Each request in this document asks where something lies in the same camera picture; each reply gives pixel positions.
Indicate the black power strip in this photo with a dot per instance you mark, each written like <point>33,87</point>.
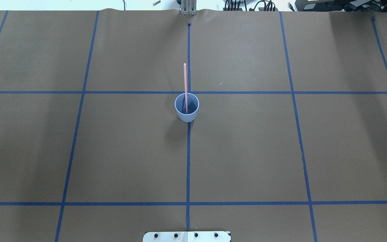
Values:
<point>250,5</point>

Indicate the aluminium frame post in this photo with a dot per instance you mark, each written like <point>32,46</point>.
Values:
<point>188,7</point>

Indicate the blue plastic cup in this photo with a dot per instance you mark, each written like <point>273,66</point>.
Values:
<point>193,107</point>

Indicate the white pedestal base plate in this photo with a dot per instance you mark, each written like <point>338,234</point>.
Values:
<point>188,236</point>

